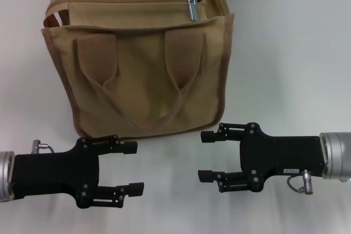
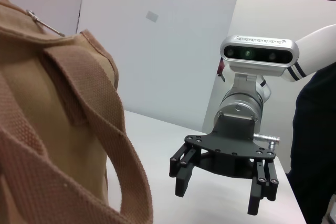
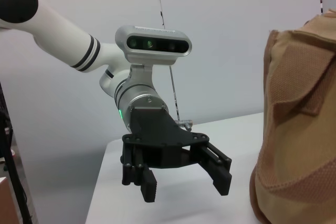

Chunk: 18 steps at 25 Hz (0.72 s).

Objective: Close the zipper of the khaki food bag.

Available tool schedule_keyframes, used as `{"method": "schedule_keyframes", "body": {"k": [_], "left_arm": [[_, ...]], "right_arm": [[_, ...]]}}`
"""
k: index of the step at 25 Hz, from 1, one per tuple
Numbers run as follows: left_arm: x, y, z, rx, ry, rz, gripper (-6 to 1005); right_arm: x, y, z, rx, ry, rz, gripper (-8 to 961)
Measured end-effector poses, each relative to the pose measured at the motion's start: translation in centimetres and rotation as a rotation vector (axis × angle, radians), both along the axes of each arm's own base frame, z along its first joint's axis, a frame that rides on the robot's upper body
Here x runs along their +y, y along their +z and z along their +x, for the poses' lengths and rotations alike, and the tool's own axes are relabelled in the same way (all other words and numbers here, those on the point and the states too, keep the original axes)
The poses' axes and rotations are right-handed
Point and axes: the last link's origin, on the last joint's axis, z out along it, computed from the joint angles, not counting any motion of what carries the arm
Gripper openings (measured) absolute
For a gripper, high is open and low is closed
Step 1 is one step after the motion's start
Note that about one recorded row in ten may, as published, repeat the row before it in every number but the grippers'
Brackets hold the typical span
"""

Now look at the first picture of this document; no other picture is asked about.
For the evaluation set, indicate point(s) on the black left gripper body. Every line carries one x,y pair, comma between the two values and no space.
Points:
55,172

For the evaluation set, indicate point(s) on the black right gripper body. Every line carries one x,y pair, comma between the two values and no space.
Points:
285,154

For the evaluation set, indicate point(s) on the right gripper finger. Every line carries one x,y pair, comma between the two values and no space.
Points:
207,176
209,136

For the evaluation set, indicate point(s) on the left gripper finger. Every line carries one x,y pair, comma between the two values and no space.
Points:
135,188
130,147

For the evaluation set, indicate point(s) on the khaki canvas food bag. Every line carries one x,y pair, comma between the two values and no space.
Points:
142,80

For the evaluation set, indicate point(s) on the silver metal zipper pull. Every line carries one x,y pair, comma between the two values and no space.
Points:
193,10

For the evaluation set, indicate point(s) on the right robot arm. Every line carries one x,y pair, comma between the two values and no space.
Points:
337,156

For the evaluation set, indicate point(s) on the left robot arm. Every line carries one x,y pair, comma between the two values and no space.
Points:
5,175

